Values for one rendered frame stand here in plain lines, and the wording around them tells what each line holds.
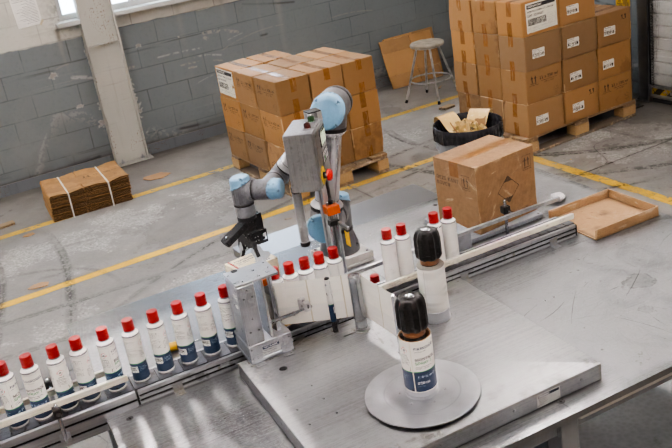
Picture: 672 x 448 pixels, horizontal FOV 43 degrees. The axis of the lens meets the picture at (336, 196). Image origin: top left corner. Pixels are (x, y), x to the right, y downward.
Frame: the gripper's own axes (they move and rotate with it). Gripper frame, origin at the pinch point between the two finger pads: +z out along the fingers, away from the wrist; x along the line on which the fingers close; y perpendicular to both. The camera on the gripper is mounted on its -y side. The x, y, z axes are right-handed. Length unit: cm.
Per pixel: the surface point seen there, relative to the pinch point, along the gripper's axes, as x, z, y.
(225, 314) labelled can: -46, -12, -35
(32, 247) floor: 345, 88, -2
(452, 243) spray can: -61, -8, 46
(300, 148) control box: -49, -55, 0
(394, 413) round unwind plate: -111, -1, -23
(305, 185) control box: -49, -43, 0
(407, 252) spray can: -58, -11, 29
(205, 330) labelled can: -45, -9, -42
